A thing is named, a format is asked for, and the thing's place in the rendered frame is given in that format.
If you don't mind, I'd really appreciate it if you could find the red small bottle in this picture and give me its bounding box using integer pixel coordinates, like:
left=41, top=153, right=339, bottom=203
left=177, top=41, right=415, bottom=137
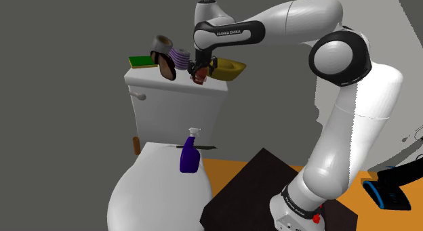
left=190, top=66, right=209, bottom=85

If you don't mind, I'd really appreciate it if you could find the black blue vacuum cleaner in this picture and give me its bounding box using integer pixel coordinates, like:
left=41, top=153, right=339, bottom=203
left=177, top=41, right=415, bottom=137
left=362, top=153, right=423, bottom=211

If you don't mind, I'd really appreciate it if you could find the white toilet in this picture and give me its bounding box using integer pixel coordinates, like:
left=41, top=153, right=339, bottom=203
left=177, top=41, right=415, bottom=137
left=106, top=65, right=229, bottom=231

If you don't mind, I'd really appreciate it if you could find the blue spray bottle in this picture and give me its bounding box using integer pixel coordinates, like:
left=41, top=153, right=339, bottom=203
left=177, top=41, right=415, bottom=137
left=179, top=127, right=203, bottom=174

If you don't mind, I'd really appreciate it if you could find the purple striped cup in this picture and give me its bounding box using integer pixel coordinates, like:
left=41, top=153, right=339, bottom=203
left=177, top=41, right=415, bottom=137
left=169, top=47, right=192, bottom=71

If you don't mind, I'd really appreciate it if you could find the brown cylinder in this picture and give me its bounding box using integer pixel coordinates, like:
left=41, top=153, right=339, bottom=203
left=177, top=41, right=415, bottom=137
left=132, top=136, right=142, bottom=156

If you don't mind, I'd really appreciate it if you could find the green yellow sponge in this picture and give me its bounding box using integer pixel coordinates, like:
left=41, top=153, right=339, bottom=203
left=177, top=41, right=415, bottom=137
left=128, top=56, right=159, bottom=70

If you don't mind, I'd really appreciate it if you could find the grey tape roll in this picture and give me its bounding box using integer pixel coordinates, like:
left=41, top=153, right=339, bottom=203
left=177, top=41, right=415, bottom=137
left=152, top=35, right=174, bottom=56

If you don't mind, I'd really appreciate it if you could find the dark robot stand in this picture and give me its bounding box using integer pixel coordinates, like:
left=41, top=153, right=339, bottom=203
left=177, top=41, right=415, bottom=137
left=199, top=147, right=359, bottom=231

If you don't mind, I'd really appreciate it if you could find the yellow bowl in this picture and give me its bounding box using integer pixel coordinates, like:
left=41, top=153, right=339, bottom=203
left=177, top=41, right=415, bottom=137
left=207, top=57, right=247, bottom=82

